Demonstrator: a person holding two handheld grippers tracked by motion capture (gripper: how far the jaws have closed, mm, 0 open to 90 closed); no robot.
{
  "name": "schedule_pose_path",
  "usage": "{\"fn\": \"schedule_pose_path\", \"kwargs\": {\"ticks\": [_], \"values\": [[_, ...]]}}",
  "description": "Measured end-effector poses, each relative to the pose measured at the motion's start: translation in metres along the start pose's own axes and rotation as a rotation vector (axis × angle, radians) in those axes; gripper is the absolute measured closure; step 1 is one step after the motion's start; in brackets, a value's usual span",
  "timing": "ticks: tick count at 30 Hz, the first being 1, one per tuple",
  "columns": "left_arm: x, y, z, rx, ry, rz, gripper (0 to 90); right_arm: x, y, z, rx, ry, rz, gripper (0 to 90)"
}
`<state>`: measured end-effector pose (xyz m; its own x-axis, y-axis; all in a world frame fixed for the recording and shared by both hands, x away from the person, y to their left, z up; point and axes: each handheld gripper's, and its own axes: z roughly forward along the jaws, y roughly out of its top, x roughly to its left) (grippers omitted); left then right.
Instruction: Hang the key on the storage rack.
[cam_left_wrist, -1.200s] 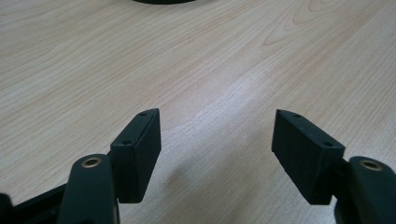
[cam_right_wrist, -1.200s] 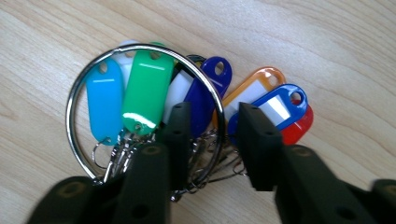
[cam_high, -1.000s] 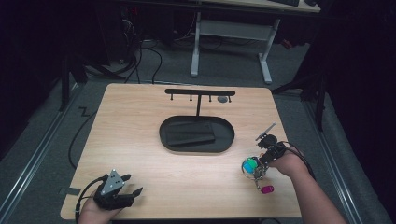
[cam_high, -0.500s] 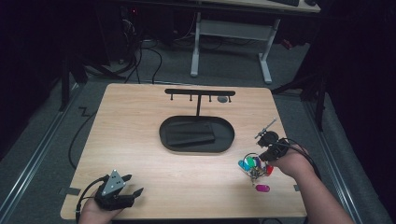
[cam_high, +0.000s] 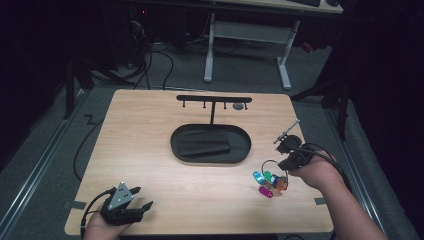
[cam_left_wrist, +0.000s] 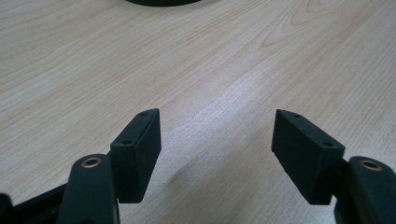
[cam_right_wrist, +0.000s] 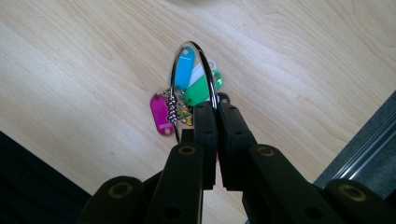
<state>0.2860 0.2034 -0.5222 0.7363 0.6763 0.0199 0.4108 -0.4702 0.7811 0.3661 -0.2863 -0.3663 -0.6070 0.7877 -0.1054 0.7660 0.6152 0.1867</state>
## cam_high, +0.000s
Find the bundle of black floor cables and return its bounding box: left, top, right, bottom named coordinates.
left=128, top=19, right=176, bottom=91

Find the black keyboard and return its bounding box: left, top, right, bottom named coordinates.
left=287, top=0, right=322, bottom=8

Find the person's left hand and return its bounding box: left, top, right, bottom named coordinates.
left=82, top=212, right=133, bottom=240

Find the person's right hand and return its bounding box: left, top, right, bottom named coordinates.
left=288, top=149, right=346, bottom=192

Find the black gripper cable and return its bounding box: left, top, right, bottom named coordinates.
left=79, top=187, right=117, bottom=240
left=299, top=142, right=353, bottom=194

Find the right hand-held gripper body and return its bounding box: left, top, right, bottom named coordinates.
left=273, top=119, right=316, bottom=170

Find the black floor cable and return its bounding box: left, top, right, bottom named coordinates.
left=72, top=114, right=105, bottom=183

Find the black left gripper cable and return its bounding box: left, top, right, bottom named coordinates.
left=79, top=187, right=117, bottom=240

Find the desk with white legs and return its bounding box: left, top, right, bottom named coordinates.
left=203, top=0, right=345, bottom=91

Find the black metal stand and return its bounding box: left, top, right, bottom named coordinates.
left=63, top=54, right=95, bottom=120
left=290, top=74, right=353, bottom=142

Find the black tray with key rack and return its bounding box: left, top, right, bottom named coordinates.
left=170, top=94, right=253, bottom=165

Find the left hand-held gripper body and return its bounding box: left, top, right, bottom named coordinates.
left=99, top=181, right=144, bottom=227

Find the metal floor rail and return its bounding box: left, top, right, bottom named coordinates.
left=324, top=106, right=390, bottom=240
left=0, top=89, right=88, bottom=234

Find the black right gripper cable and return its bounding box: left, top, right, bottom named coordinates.
left=299, top=142, right=353, bottom=194

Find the black wallet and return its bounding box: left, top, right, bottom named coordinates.
left=175, top=129, right=232, bottom=158

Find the key bunch with coloured tags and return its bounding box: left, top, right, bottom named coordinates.
left=252, top=158, right=290, bottom=199

